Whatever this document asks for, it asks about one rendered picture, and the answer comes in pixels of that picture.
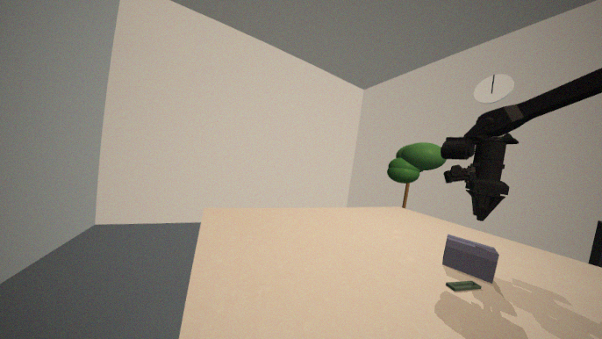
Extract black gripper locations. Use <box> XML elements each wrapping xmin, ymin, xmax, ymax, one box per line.
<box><xmin>465</xmin><ymin>160</ymin><xmax>510</xmax><ymax>221</ymax></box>

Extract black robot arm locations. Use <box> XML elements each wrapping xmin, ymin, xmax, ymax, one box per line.
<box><xmin>441</xmin><ymin>68</ymin><xmax>602</xmax><ymax>183</ymax></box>

